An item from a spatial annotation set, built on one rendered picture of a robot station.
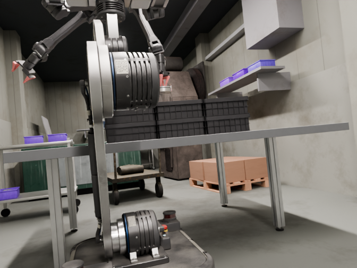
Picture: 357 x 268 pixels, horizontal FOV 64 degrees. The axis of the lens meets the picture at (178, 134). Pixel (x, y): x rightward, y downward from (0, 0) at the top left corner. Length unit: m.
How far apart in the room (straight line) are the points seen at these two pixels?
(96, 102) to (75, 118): 8.49
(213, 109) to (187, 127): 0.20
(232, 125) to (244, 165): 2.02
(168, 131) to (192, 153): 3.68
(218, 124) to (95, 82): 1.12
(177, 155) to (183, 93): 1.16
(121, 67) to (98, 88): 0.10
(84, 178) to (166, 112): 3.38
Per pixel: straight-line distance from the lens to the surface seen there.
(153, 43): 1.91
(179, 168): 5.29
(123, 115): 1.70
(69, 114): 9.33
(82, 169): 4.93
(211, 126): 1.78
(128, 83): 0.84
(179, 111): 1.74
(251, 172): 3.86
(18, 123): 5.57
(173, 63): 5.72
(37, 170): 5.01
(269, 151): 2.12
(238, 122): 1.84
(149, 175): 3.66
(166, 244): 1.27
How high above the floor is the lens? 0.67
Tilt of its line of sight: 2 degrees up
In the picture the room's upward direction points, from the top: 5 degrees counter-clockwise
